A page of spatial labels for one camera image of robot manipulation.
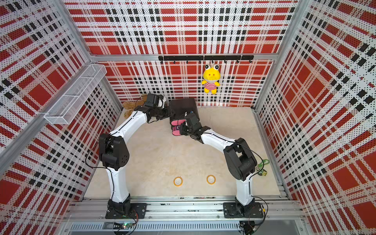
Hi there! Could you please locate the black drawer cabinet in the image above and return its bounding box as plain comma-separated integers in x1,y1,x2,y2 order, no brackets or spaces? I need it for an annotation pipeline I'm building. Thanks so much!
169,98,199,130

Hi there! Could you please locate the orange tape roll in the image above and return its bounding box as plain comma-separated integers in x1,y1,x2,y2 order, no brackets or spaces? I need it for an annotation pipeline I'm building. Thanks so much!
206,175,216,185
173,176,183,187

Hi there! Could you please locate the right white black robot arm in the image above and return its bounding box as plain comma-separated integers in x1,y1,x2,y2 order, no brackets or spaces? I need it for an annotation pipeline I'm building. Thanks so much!
172,122,258,207

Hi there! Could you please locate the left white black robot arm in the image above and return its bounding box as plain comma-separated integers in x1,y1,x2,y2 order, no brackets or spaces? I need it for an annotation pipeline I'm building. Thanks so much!
99,106,170,206

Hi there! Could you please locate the brown teddy bear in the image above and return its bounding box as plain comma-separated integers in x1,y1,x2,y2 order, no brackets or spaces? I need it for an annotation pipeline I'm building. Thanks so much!
122,94,147,119

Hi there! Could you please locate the yellow frog plush toy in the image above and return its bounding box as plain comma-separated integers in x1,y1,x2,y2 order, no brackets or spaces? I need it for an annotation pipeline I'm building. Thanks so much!
202,64,220,95

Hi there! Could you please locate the black connector box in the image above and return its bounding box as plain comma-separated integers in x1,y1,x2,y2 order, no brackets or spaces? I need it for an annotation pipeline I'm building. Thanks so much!
240,221,257,235

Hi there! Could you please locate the green circuit board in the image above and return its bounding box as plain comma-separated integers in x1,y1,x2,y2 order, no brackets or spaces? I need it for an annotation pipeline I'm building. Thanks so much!
113,222,134,230

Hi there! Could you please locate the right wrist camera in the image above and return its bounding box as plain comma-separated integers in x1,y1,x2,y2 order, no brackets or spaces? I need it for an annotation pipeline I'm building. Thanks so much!
185,113,200,127

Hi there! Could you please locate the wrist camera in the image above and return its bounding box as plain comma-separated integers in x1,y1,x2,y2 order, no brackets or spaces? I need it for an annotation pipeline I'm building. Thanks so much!
144,94,166,108
185,113,200,127

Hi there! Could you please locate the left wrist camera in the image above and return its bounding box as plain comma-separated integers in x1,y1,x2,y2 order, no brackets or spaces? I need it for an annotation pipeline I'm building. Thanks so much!
144,94,166,108

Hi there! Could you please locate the green ring toy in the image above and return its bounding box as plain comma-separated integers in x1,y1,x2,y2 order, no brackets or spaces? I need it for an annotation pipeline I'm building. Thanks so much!
255,159,270,176

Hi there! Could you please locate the black hook rail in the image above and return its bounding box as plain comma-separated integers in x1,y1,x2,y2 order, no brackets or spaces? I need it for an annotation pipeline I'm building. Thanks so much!
158,55,255,62

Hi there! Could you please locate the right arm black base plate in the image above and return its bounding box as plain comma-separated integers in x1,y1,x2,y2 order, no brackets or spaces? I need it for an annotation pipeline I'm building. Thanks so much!
223,199,264,219

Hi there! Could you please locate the white wire mesh basket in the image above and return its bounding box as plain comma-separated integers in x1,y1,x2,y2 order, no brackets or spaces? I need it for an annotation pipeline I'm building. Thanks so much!
44,64,106,125

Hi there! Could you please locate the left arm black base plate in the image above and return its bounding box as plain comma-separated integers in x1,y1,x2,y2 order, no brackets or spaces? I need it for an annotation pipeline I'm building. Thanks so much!
105,200,147,219

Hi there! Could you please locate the aluminium mounting rail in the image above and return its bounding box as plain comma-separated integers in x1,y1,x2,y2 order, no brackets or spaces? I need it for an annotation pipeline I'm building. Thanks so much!
63,196,305,222

